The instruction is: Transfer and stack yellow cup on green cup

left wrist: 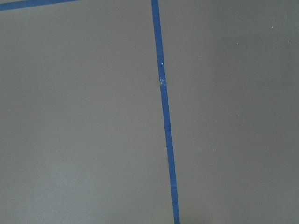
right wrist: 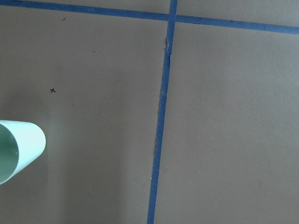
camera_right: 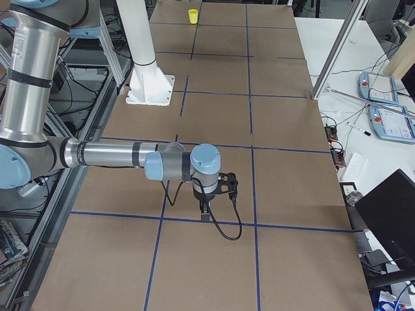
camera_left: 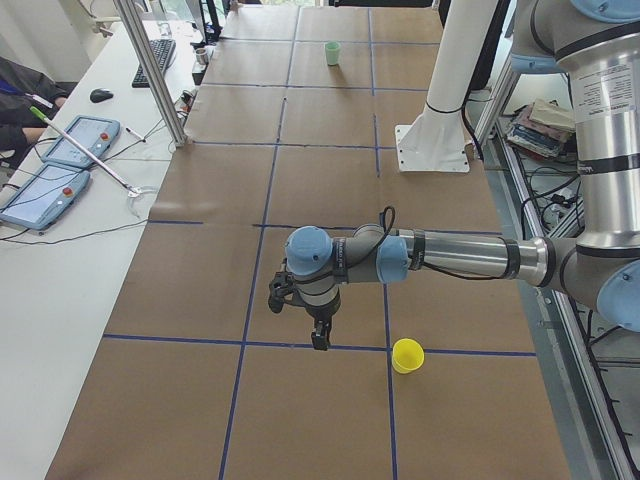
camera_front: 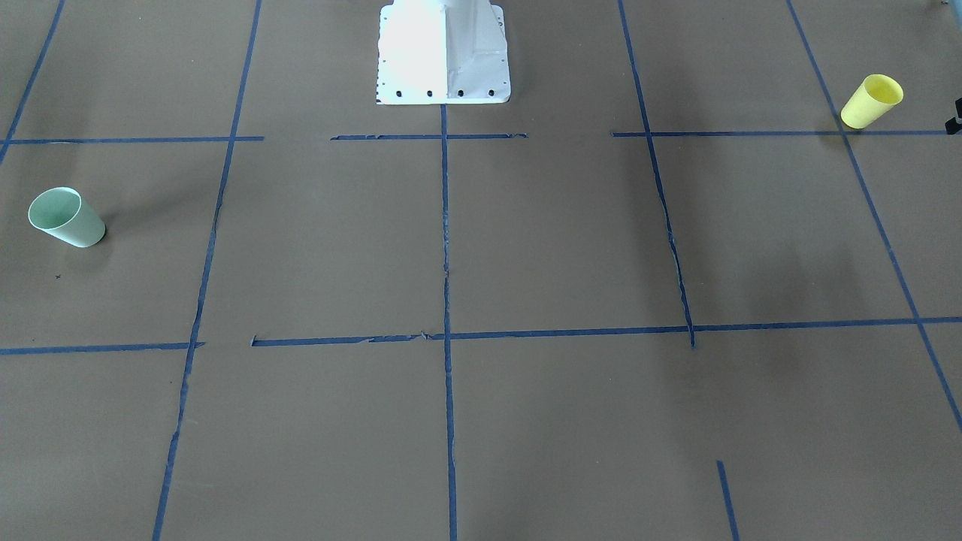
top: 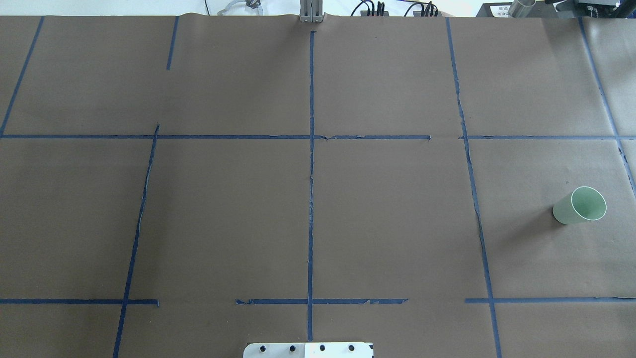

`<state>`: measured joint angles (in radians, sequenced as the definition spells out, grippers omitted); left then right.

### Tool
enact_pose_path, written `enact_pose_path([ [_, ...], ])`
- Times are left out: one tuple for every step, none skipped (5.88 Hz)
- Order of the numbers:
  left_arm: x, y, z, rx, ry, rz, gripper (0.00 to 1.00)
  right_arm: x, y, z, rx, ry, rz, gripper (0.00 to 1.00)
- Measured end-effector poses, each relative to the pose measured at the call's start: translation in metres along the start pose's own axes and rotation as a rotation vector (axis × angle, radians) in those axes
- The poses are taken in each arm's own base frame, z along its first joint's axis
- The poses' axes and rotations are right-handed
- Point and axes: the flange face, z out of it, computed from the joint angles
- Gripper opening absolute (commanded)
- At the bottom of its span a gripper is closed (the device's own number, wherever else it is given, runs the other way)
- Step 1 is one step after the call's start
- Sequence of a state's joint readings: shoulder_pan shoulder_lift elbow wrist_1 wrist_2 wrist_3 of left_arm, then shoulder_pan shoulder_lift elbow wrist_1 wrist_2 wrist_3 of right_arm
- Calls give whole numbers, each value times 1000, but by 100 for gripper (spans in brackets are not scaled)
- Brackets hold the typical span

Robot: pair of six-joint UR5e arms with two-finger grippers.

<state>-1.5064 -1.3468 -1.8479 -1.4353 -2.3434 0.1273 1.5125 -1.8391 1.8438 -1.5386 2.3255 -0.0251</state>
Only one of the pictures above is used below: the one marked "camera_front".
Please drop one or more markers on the black object at edge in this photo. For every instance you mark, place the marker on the black object at edge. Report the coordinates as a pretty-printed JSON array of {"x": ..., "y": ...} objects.
[{"x": 954, "y": 126}]

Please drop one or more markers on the yellow plastic cup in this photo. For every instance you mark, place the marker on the yellow plastic cup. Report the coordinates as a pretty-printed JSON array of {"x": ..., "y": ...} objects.
[{"x": 876, "y": 95}]

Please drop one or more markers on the green plastic cup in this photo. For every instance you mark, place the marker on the green plastic cup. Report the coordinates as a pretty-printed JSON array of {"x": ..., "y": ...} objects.
[{"x": 63, "y": 213}]

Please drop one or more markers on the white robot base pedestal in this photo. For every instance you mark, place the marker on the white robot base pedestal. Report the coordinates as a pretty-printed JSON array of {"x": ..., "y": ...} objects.
[{"x": 442, "y": 52}]

